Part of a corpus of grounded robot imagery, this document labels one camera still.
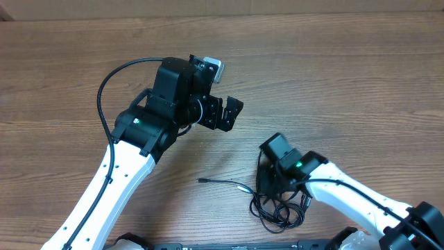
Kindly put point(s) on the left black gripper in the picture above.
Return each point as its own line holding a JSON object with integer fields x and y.
{"x": 213, "y": 121}

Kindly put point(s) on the cardboard backdrop panel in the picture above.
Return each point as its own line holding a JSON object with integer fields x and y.
{"x": 34, "y": 10}

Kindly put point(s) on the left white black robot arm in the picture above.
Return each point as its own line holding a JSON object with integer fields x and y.
{"x": 180, "y": 98}

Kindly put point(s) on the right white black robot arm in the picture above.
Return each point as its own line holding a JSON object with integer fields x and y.
{"x": 386, "y": 223}

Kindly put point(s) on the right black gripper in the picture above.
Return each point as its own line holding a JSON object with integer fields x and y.
{"x": 266, "y": 189}

